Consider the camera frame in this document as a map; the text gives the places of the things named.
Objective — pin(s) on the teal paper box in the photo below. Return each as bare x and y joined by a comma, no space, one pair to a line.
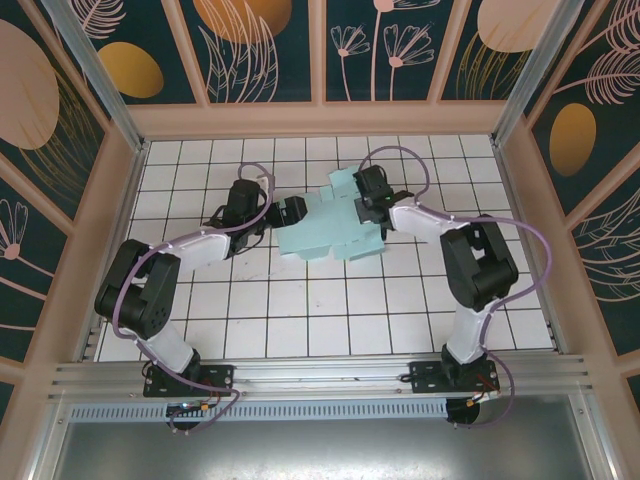
325,230

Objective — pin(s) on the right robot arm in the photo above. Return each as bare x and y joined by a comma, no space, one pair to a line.
480,270

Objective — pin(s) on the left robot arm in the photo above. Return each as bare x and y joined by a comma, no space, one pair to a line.
150,300

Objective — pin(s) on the grey metal sheet panel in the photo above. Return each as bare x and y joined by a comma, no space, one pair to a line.
320,450

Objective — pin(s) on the aluminium table side rail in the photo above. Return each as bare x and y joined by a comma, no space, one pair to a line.
511,192
127,200

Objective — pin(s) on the aluminium mounting rail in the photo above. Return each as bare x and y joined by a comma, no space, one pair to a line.
320,372

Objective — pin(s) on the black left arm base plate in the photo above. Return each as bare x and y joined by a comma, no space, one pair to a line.
220,377

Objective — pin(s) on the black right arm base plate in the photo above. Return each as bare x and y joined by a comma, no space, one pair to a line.
425,380

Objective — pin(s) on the aluminium frame post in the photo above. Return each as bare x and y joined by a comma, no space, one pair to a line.
525,75
102,75

